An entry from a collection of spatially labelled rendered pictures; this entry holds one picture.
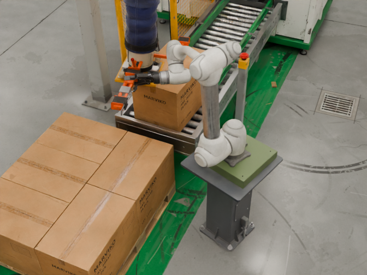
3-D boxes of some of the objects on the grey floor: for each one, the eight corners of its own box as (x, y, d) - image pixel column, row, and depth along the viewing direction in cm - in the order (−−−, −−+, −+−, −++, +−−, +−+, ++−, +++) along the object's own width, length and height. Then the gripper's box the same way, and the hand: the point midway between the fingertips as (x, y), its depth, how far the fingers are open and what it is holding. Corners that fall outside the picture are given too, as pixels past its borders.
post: (234, 148, 447) (241, 55, 379) (241, 150, 445) (249, 57, 377) (231, 153, 442) (238, 60, 375) (238, 155, 440) (246, 62, 372)
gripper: (161, 76, 312) (124, 79, 308) (159, 89, 331) (124, 91, 327) (159, 66, 314) (123, 69, 311) (157, 78, 333) (123, 82, 329)
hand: (128, 80), depth 319 cm, fingers open, 7 cm apart
